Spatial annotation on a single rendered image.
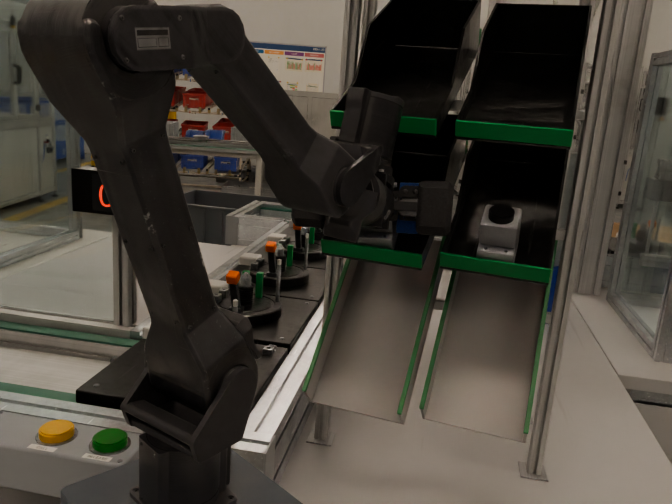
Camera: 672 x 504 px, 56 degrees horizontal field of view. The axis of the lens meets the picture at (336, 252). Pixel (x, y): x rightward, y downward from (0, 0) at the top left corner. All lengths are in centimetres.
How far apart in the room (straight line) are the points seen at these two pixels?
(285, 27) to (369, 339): 1068
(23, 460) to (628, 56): 171
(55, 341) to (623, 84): 156
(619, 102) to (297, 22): 974
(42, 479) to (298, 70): 1072
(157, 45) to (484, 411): 62
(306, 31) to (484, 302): 1061
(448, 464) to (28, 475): 57
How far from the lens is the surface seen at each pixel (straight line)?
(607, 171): 197
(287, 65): 1138
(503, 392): 86
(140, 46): 38
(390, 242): 77
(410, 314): 89
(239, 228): 216
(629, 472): 111
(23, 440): 87
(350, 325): 89
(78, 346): 119
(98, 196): 109
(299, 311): 124
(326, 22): 1140
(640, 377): 148
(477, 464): 103
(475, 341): 88
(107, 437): 83
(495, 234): 77
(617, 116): 196
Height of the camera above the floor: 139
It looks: 14 degrees down
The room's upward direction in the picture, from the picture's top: 4 degrees clockwise
